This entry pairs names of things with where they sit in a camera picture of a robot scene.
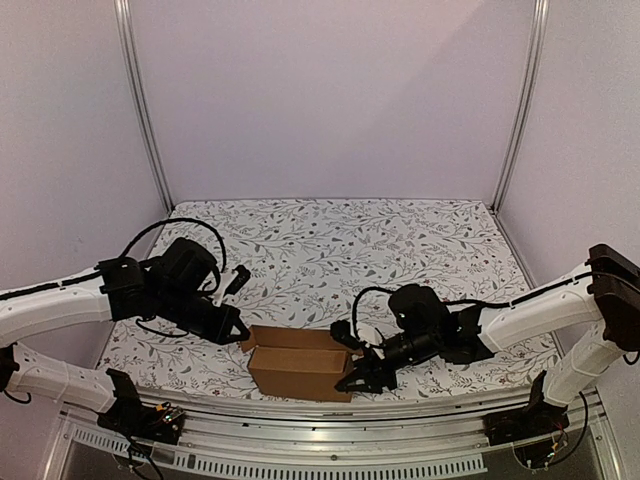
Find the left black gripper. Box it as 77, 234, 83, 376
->
156, 285, 251, 347

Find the brown cardboard paper box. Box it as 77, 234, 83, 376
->
239, 325, 361, 403

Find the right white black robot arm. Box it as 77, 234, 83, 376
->
330, 244, 639, 436

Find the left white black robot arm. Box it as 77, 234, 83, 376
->
1, 238, 250, 434

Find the floral patterned table mat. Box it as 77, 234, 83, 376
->
98, 199, 560, 403

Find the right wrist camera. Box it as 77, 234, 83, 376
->
330, 320, 384, 351

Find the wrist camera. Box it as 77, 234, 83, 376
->
330, 320, 384, 351
210, 265, 251, 306

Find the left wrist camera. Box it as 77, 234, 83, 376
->
210, 265, 251, 306

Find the aluminium front rail frame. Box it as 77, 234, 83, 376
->
42, 384, 626, 480

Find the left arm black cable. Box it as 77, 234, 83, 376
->
122, 217, 227, 281

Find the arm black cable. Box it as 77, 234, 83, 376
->
122, 217, 227, 281
349, 285, 596, 341

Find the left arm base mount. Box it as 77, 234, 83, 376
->
97, 398, 186, 445

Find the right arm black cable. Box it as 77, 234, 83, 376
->
349, 285, 596, 341

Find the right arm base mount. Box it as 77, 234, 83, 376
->
482, 402, 569, 446

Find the left aluminium corner post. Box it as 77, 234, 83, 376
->
114, 0, 175, 214

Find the aluminium corner post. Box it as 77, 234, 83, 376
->
490, 0, 550, 216
114, 0, 175, 214

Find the right aluminium corner post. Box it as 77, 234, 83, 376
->
490, 0, 550, 216

